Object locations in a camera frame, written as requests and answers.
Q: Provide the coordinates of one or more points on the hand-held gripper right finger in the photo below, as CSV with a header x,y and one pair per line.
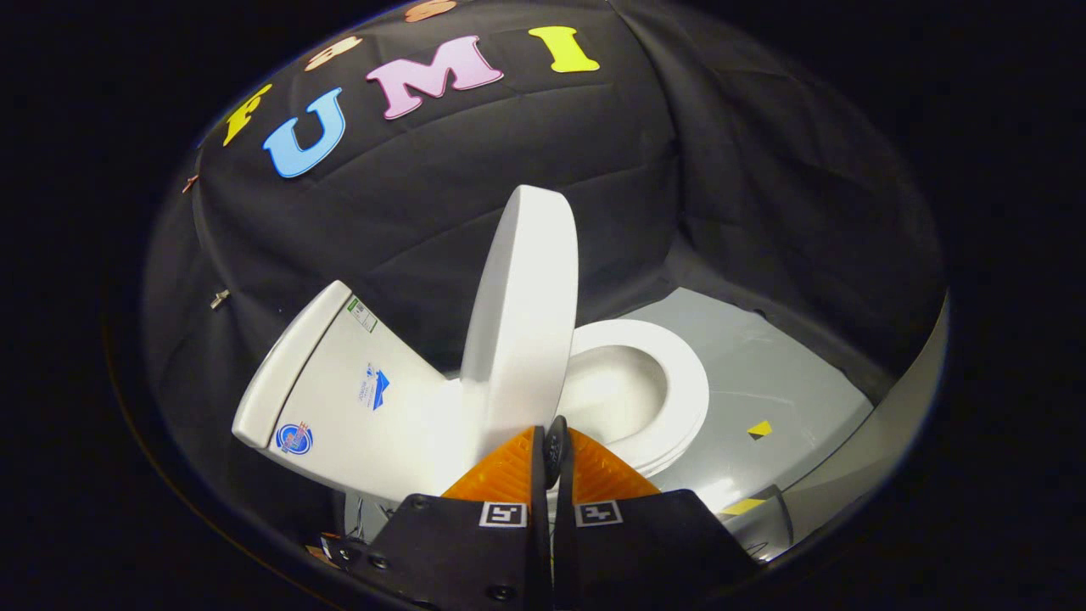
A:
x,y
645,552

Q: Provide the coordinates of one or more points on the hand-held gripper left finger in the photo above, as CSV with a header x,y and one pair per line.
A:
x,y
475,560

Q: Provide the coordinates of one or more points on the white toilet tank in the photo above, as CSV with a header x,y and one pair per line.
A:
x,y
356,407

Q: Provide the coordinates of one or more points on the yellow floor tape strip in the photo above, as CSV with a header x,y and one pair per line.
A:
x,y
743,507

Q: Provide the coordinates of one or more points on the silver cloth clip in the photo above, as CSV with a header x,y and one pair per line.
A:
x,y
220,298

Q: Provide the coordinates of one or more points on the black backdrop cloth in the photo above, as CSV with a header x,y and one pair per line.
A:
x,y
526,187

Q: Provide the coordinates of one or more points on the copper cloth clip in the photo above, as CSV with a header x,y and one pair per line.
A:
x,y
190,182

